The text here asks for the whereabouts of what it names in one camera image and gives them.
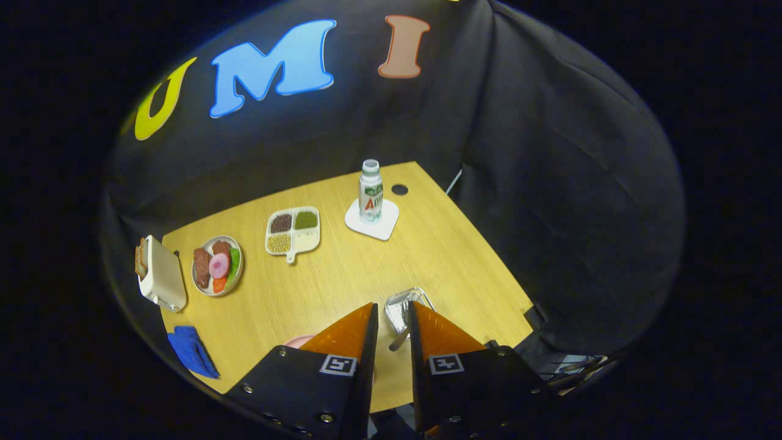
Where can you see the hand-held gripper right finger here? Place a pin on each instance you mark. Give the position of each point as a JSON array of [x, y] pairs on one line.
[[476, 385]]

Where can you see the white divided bean tray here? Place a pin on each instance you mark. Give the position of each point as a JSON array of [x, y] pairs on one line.
[[305, 240]]

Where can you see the orange carrot piece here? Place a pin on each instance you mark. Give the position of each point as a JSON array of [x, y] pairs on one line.
[[219, 285]]

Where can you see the small brown meat slice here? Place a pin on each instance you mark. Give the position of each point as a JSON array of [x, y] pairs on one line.
[[221, 247]]

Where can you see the white toaster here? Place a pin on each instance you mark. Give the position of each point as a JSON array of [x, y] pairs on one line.
[[165, 278]]

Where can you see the black table clamp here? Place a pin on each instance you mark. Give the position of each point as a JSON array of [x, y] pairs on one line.
[[536, 318]]

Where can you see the white square coaster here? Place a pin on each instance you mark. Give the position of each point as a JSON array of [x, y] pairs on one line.
[[385, 231]]

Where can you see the pink ham slice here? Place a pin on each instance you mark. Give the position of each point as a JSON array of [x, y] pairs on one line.
[[219, 266]]

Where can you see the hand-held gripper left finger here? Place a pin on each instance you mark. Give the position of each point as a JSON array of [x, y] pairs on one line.
[[299, 391]]

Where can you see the white drink bottle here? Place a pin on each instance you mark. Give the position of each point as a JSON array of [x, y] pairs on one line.
[[370, 183]]

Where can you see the pink plate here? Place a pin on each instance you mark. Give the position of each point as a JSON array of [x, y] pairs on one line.
[[299, 341]]

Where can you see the green lettuce leaf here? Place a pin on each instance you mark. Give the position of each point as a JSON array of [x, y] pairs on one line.
[[234, 263]]

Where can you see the blue cloth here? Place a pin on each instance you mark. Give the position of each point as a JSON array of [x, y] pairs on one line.
[[189, 348]]

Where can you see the black round desk grommet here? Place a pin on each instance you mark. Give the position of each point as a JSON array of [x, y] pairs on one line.
[[399, 189]]

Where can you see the large brown meat slice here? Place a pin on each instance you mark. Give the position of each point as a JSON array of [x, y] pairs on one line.
[[201, 269]]

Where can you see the toasted bread slice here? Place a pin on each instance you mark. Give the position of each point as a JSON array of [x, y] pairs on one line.
[[138, 263], [145, 255]]

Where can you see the round white food plate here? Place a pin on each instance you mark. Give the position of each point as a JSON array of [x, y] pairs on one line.
[[215, 294]]

